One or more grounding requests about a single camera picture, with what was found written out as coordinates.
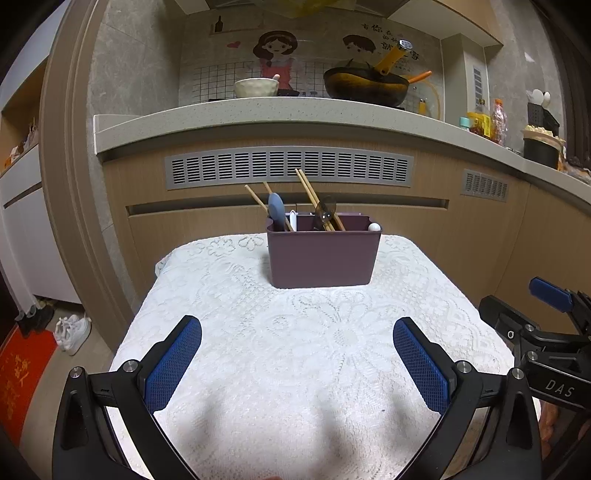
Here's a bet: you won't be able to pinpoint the wooden chopstick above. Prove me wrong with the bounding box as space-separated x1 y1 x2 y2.
245 185 274 219
295 169 336 232
263 181 294 232
300 169 346 232

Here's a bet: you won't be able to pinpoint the blue plastic spoon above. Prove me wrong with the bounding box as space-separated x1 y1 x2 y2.
268 193 287 232

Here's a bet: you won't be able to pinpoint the clear lid yellow rim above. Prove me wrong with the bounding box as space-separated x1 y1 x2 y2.
406 78 444 121

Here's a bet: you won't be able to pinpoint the white storage cabinet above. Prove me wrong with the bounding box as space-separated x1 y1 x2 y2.
0 60 84 305

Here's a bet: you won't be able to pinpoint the small grey vent grille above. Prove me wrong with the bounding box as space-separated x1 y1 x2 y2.
462 168 510 203

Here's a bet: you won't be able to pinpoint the white sneaker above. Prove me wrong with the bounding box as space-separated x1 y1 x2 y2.
67 315 92 356
54 316 77 352

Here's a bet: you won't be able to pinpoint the stone kitchen countertop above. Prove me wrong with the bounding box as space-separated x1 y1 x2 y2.
93 98 591 208

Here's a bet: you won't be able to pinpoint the red floor mat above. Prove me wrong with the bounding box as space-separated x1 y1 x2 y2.
0 330 58 423

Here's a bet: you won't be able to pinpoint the white lace tablecloth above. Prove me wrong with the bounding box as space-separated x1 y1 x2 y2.
108 233 541 480

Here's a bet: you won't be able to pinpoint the cartoon boy wall sticker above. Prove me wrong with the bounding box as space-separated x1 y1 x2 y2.
342 34 376 70

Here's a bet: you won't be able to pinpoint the cream ceramic bowl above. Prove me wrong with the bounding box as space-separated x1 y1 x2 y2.
234 74 281 99

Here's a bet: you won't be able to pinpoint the black utensil rack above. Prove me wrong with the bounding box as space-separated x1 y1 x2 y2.
527 89 561 132

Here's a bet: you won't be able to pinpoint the wooden kitchen cabinet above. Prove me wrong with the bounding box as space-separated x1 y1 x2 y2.
102 148 591 324

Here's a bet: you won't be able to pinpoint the black wok orange handle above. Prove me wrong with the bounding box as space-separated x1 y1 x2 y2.
323 41 416 107

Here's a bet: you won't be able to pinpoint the yellow packet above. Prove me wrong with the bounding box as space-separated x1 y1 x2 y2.
467 111 494 137

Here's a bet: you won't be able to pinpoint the black pot cream lid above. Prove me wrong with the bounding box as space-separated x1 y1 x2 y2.
522 124 566 169

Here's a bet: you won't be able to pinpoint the cartoon girl wall sticker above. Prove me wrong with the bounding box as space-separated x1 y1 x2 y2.
252 30 298 90

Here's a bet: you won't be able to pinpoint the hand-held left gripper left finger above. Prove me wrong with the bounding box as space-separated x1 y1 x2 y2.
52 316 202 480

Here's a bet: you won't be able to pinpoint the dark shoes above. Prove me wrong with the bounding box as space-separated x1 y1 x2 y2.
14 302 54 337

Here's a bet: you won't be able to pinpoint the person's right forearm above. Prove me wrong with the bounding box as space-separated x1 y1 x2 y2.
540 401 591 464

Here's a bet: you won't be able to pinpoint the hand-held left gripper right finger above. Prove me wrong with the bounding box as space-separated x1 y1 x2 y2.
392 318 541 480

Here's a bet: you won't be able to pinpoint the purple plastic utensil holder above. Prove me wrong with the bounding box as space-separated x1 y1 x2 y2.
266 213 382 289

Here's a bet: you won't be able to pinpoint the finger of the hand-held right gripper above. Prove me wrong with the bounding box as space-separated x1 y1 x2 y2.
529 277 591 334
479 295 541 344

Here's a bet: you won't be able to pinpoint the plastic bottle orange cap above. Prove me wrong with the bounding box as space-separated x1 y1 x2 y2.
490 98 509 146

